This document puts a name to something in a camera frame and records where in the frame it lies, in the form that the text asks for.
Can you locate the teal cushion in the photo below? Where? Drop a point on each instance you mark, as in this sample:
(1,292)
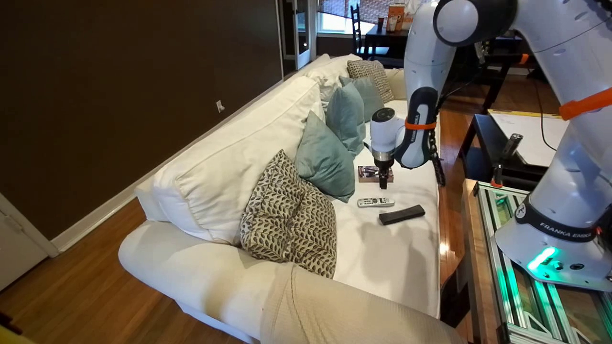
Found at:
(324,161)
(345,117)
(370,94)

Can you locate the beige far cushion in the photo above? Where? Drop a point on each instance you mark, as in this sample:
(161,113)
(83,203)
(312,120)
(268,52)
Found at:
(375,71)

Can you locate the white sofa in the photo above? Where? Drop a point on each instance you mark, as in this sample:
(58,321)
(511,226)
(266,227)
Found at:
(387,279)

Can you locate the small booklet on sofa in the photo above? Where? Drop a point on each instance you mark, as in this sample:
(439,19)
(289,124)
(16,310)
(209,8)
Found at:
(372,172)

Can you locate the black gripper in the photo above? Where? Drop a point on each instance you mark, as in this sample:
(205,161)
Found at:
(383,166)

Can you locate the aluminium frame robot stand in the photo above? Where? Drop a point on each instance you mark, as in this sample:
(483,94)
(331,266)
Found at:
(536,312)

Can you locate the black remote control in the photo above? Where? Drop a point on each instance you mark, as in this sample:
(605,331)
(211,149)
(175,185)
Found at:
(402,214)

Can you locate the black side table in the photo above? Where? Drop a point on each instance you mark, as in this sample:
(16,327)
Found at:
(492,155)

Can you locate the patterned black white cushion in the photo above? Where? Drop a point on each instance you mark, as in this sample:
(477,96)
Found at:
(289,220)

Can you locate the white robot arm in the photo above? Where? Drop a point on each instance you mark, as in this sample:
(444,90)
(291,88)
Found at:
(561,231)

